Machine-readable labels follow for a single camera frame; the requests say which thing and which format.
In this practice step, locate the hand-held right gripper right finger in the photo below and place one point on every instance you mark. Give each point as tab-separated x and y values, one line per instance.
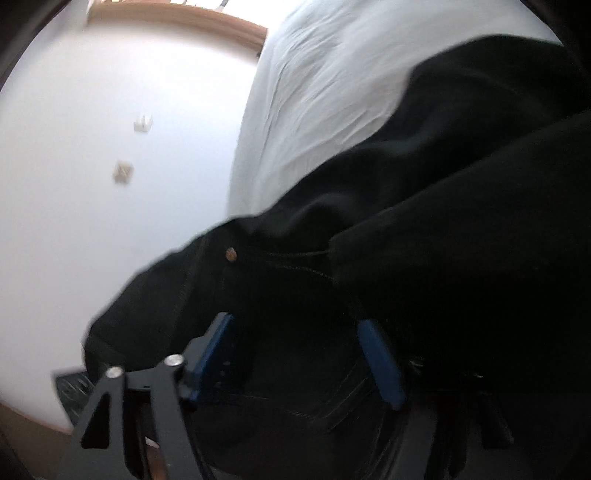
378	364

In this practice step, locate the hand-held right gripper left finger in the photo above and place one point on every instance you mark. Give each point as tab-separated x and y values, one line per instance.
212	355

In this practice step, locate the black pants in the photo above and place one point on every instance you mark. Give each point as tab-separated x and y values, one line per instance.
461	184

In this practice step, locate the bed with white sheet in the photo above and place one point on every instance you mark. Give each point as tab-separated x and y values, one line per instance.
323	92

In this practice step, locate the white wall socket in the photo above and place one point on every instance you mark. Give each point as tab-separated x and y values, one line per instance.
142	123
122	171

